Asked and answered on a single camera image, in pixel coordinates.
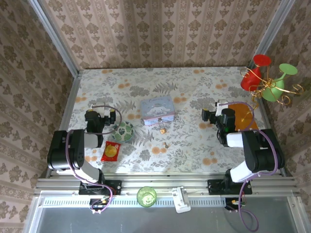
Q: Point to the pastel cartoon tin box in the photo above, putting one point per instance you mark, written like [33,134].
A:
[156,109]

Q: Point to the brass padlock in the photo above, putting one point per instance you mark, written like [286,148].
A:
[163,130]

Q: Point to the small brass key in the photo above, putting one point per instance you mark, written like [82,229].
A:
[166,145]

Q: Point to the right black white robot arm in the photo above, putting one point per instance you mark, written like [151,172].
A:
[262,150]

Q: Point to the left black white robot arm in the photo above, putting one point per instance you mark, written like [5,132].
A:
[65,150]

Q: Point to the orange rectangular board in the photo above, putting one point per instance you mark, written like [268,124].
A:
[243,114]

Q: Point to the red snack packet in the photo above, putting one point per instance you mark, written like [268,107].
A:
[110,151]

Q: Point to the floral tablecloth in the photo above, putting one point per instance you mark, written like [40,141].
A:
[182,150]

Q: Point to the red plastic goblet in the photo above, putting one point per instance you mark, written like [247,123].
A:
[251,80]

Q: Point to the green plastic goblet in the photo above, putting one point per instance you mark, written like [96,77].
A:
[273,91]

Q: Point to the black connector block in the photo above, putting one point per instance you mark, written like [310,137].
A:
[230,203]
[97,203]

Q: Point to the green plastic cup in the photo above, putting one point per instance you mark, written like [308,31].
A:
[146,197]

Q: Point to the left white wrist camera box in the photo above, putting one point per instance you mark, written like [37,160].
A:
[103,112]

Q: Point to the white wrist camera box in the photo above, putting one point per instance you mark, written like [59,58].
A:
[220,108]
[103,112]

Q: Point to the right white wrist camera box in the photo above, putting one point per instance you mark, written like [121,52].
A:
[220,108]

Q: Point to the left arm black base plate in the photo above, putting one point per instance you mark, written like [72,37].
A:
[114,188]

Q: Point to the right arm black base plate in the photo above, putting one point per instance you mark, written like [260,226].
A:
[215,187]

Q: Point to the long aluminium frame rail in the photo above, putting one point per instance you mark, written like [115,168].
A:
[158,182]

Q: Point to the white plastic bracket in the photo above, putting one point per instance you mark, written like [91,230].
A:
[181,200]

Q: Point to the aluminium corner post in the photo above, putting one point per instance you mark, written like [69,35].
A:
[272,34]
[54,36]

